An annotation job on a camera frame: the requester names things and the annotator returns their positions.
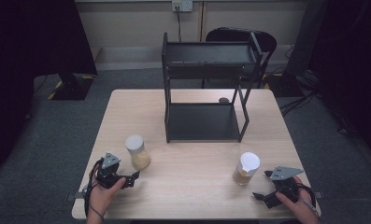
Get dark stand with base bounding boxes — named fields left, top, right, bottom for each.
left=264, top=0, right=328, bottom=98

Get person's left hand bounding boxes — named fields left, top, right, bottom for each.
left=87, top=176, right=127, bottom=219

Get glass jar with yellow powder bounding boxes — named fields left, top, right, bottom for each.
left=124, top=133, right=151, bottom=172

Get right hand-held gripper black cable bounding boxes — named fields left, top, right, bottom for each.
left=297, top=182, right=319, bottom=217

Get black floor cables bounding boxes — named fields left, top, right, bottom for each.
left=278, top=90, right=319, bottom=119

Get dark curtain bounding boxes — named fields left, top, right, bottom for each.
left=308, top=0, right=371, bottom=164
left=0, top=0, right=99, bottom=172

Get hand-held gripper black cable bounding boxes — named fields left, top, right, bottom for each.
left=297, top=182, right=319, bottom=217
left=82, top=158, right=105, bottom=219

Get black wall socket cable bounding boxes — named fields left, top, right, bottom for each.
left=176, top=10, right=183, bottom=43

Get person's right hand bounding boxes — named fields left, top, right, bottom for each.
left=275, top=175, right=321, bottom=224

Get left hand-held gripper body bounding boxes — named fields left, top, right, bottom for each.
left=95, top=151, right=125, bottom=189

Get glass jar with brown powder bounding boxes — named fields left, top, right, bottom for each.
left=232, top=151, right=262, bottom=188

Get grey table clamp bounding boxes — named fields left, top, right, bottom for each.
left=65, top=191, right=90, bottom=203

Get black chair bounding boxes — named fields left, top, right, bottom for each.
left=201, top=26, right=278, bottom=90

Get white wall socket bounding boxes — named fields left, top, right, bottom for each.
left=171, top=0, right=193, bottom=13

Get left hand-held gripper black cable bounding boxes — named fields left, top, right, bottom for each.
left=82, top=158, right=105, bottom=219

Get black stand base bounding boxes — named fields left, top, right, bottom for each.
left=47, top=72, right=96, bottom=102

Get black metal shelf rack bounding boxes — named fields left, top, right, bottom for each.
left=161, top=31, right=264, bottom=145

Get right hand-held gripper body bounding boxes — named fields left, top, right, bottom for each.
left=268, top=165, right=305, bottom=203

